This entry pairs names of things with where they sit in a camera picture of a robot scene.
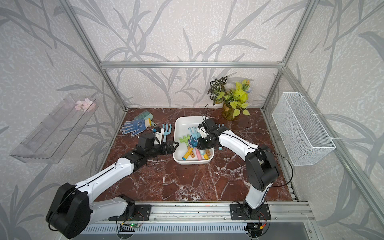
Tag blue rake yellow handle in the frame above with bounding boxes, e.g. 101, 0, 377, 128
179, 135, 198, 161

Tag light blue hand rake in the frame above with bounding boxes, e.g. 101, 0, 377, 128
162, 124, 172, 143

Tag white storage box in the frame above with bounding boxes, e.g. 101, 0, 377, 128
173, 116, 214, 165

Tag teal rake white handle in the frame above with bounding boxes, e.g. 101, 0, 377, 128
188, 127, 201, 143

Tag blue rake pink handle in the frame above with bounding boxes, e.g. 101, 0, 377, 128
195, 148, 202, 160

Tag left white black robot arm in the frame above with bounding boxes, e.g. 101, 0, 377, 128
46, 134, 179, 239

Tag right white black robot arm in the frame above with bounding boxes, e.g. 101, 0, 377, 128
197, 127, 280, 210

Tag blue white work glove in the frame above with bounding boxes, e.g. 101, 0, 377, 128
120, 119, 152, 136

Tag green potted plant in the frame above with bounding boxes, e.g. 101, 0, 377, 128
221, 80, 250, 121

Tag teal green work glove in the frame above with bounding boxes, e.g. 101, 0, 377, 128
134, 110, 157, 127

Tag dark patterned leaf plant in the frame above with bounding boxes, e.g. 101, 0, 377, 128
208, 76, 228, 106

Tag pink artificial flowers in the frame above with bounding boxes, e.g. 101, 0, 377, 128
74, 98, 96, 113

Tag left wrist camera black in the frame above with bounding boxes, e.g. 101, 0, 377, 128
198, 118, 218, 133

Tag green rake wooden handle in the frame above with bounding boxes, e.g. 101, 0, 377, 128
179, 135, 195, 160

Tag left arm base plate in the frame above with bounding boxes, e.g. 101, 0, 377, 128
108, 204, 152, 222

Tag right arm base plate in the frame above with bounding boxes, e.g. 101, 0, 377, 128
230, 201, 272, 222

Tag aluminium frame crossbar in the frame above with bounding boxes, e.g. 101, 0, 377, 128
99, 62, 284, 69

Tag clear acrylic wall shelf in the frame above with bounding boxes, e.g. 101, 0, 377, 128
10, 94, 98, 164

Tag white wire mesh basket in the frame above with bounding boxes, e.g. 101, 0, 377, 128
272, 92, 336, 166

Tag aluminium front rail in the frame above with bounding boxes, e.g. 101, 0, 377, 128
65, 201, 316, 224

